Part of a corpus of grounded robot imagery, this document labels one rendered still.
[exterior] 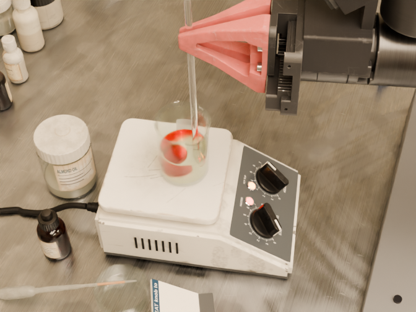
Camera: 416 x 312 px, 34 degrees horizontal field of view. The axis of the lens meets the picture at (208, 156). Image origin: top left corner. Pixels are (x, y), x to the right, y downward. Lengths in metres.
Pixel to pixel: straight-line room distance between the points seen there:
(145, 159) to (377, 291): 0.26
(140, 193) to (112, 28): 0.37
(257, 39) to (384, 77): 0.10
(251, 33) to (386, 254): 0.30
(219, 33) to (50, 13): 0.48
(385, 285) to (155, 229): 0.23
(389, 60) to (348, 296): 0.28
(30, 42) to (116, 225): 0.36
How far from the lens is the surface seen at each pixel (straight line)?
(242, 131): 0.84
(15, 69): 0.91
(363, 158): 0.83
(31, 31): 0.95
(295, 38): 0.52
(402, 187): 0.76
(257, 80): 0.55
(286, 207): 0.73
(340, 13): 0.53
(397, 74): 0.54
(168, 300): 0.67
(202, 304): 0.70
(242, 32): 0.53
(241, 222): 0.68
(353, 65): 0.53
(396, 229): 0.73
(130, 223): 0.68
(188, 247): 0.69
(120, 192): 0.67
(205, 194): 0.67
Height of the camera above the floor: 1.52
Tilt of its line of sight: 50 degrees down
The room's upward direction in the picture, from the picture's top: straight up
